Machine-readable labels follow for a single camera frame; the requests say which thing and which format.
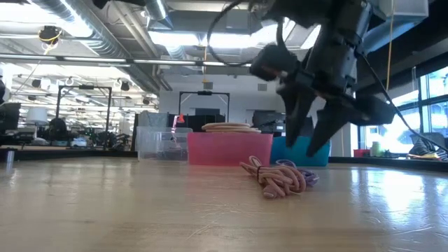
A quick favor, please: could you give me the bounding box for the pink USB cable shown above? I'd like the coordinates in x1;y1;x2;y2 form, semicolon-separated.
239;155;308;200

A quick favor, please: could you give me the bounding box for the black desk partition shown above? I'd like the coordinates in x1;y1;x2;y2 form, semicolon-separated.
167;113;227;133

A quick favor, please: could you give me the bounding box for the silver metal post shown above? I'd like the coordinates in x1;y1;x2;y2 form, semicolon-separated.
4;148;16;173

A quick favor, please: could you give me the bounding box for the red desk lamp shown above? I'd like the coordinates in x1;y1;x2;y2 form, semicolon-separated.
170;113;186;141

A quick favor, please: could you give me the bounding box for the large black rig frame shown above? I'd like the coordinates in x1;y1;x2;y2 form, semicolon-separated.
55;84;113;150

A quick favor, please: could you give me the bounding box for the pink plastic bin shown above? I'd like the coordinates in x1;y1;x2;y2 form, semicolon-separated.
186;132;274;167

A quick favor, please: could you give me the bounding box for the pale green cup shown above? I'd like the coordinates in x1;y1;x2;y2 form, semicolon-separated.
370;140;383;158

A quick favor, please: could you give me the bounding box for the small black rig frame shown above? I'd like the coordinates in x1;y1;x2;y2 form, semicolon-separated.
178;90;231;123

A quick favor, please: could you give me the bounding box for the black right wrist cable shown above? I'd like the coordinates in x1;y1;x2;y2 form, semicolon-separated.
206;0;285;67

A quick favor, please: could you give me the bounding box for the black aluminium table frame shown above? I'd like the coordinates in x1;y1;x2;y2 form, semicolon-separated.
0;146;448;172

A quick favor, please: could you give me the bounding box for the yellow hanging cord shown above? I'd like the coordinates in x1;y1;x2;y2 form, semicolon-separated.
386;0;396;92

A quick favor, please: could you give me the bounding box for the long white light strip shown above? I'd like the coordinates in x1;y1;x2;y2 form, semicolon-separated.
0;53;253;72

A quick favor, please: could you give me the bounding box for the grey partition panel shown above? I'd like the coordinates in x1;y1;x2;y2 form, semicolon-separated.
137;109;169;127

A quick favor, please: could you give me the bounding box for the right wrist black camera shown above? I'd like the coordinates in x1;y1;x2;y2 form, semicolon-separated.
249;43;299;82

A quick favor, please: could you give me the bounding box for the clear plastic bin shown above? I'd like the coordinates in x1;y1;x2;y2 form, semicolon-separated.
135;126;193;162

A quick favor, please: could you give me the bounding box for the black computer monitor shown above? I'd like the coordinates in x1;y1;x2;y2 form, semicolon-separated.
251;110;287;134
0;101;22;134

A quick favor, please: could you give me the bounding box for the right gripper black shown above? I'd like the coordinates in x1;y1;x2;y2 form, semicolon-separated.
276;26;397;158

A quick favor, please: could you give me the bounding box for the white table lamp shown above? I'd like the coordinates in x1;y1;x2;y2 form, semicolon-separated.
25;106;49;124

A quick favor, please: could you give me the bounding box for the black yellow cord reel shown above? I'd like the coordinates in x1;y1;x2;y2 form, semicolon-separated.
37;24;64;46

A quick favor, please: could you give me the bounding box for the light purple USB cable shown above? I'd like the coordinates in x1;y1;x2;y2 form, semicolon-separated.
274;159;320;187

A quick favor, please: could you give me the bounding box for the person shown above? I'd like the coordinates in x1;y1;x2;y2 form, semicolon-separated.
48;117;69;141

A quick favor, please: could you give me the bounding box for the dark striped cloth bundle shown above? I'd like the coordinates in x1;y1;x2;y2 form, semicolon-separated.
407;132;448;162

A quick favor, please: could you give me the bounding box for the teal plastic bin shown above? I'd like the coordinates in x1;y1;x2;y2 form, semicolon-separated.
269;135;332;168

